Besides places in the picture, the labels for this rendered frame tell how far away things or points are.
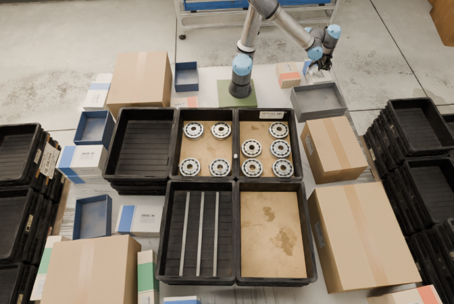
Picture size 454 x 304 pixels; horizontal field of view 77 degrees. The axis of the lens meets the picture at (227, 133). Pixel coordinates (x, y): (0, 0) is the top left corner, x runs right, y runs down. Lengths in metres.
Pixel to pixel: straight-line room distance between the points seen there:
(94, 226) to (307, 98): 1.35
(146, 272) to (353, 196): 0.93
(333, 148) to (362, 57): 2.02
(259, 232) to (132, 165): 0.69
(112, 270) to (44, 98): 2.26
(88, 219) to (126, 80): 0.77
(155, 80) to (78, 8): 2.67
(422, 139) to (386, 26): 1.97
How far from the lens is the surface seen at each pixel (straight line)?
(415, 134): 2.27
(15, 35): 4.18
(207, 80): 1.92
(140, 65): 1.80
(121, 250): 1.28
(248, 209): 1.33
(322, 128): 1.56
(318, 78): 1.88
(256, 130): 1.51
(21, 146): 2.30
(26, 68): 3.66
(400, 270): 1.36
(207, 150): 1.45
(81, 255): 1.34
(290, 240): 1.31
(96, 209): 1.60
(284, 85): 1.87
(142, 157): 1.50
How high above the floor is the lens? 2.09
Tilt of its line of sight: 57 degrees down
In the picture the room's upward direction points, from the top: 1 degrees counter-clockwise
